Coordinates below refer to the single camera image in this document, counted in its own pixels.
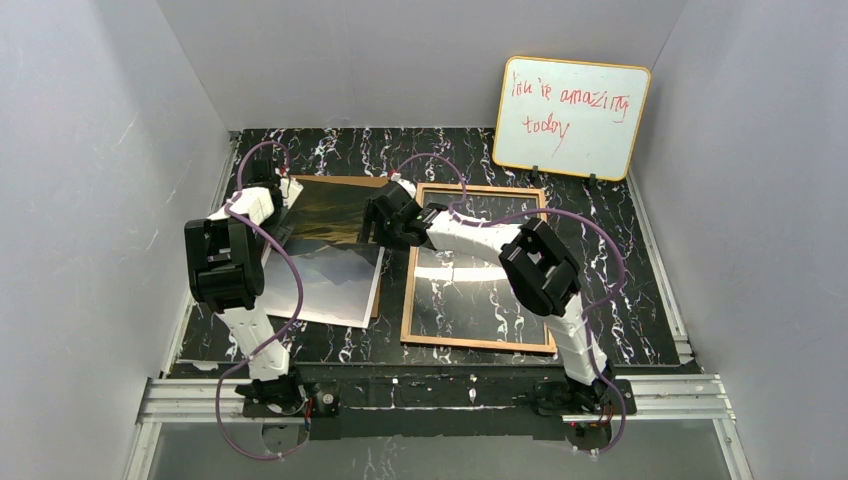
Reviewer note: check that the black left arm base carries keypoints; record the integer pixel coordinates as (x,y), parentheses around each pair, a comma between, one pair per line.
(290,396)

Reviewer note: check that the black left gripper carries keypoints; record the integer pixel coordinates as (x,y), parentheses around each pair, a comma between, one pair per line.
(266,176)

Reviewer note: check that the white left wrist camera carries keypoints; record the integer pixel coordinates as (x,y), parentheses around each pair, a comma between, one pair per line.
(290,190)

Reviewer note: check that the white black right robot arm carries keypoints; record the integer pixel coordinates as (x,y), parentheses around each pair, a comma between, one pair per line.
(542,273)

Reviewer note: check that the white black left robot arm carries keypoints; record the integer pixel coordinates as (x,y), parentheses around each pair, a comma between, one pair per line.
(225,259)

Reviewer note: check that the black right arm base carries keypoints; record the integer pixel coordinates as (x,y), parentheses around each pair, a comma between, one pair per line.
(568,397)

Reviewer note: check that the black wooden picture frame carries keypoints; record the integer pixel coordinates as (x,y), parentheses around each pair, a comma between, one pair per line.
(477,272)

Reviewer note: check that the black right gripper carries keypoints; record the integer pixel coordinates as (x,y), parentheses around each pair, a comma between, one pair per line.
(380,217)

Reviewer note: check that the aluminium mounting rail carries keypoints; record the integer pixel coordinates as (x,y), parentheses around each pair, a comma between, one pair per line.
(417,404)

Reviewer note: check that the clear acrylic sheet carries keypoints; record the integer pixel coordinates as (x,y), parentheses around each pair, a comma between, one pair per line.
(477,272)

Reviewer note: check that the landscape photo print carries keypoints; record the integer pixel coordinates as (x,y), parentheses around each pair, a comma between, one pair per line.
(331,265)

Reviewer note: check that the whiteboard with red writing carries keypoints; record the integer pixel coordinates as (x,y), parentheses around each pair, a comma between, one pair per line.
(570,117)

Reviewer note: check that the brown frame backing board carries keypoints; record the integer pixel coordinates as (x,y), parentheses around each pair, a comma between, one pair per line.
(344,180)

